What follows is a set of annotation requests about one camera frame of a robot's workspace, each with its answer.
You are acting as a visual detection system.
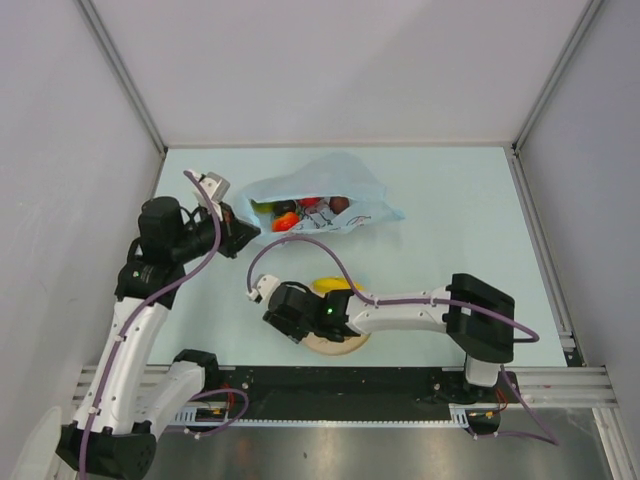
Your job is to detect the left aluminium corner post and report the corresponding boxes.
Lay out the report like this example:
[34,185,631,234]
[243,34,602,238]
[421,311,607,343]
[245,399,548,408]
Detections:
[74,0,168,160]

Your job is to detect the fake dark red fruit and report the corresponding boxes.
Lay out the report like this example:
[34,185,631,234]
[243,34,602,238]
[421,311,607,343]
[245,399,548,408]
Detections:
[329,196,350,215]

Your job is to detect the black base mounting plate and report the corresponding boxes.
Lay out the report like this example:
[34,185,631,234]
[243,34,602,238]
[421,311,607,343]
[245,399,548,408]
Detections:
[191,366,518,420]

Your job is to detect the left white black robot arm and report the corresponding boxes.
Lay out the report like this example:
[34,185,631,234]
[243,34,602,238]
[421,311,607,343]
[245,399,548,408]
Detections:
[56,197,260,479]

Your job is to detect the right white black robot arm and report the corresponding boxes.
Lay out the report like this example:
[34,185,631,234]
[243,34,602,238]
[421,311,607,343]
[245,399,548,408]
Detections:
[249,274,515,401]

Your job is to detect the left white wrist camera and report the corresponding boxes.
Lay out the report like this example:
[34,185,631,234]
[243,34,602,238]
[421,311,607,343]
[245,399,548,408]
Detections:
[192,172,230,206]

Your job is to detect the fake yellow banana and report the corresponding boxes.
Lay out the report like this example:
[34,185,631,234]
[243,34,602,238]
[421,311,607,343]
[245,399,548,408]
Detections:
[310,277,351,297]

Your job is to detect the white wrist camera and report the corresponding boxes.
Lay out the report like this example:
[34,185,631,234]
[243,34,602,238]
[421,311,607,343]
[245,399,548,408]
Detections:
[247,274,281,304]
[192,172,230,206]

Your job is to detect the aluminium corner post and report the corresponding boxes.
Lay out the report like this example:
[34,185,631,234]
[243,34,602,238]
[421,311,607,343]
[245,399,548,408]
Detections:
[74,0,168,160]
[511,0,607,156]

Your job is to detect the right aluminium corner post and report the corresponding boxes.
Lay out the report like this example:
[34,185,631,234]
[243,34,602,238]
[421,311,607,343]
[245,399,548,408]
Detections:
[511,0,607,156]

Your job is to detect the aluminium front frame rail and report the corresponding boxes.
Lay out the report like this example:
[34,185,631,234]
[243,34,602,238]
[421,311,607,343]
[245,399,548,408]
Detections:
[71,365,618,408]

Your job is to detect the fake red strawberry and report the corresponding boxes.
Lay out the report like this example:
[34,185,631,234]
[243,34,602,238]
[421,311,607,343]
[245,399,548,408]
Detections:
[297,197,321,209]

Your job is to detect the purple cable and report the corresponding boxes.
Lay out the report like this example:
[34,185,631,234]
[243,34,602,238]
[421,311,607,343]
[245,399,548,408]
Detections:
[79,169,250,476]
[246,235,560,446]

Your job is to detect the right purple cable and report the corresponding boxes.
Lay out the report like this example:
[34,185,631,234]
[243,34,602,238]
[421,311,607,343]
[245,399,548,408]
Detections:
[246,235,560,446]

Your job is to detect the white slotted cable duct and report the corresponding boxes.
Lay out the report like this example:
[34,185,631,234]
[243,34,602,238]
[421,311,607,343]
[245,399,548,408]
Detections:
[164,402,469,435]

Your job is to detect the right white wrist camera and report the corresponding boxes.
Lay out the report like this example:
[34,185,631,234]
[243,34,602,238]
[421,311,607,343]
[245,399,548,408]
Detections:
[247,274,281,304]

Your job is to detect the light blue plastic bag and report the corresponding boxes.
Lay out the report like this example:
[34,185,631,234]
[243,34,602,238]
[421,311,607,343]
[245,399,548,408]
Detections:
[233,152,405,245]

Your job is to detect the fake dark purple plum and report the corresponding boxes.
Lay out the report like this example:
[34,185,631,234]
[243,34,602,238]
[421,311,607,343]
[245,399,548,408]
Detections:
[273,200,297,217]

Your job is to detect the fake orange persimmon fruit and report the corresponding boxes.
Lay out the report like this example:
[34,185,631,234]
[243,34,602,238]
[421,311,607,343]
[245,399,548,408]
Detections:
[271,212,300,232]

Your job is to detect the round beige ceramic plate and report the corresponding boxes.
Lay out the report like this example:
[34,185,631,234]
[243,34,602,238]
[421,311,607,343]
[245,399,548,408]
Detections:
[302,279,372,357]

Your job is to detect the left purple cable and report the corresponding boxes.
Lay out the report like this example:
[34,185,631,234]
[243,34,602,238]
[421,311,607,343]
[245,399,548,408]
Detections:
[79,169,250,476]

